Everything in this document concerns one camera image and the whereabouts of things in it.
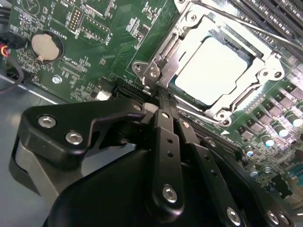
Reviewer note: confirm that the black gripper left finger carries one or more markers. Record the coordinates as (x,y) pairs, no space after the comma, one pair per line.
(59,127)

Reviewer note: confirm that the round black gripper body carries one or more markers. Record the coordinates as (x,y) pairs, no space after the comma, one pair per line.
(106,196)

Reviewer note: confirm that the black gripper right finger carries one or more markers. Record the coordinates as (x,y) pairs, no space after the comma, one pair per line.
(227,184)

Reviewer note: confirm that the silver CPU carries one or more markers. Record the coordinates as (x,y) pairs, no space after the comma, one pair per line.
(210,71)

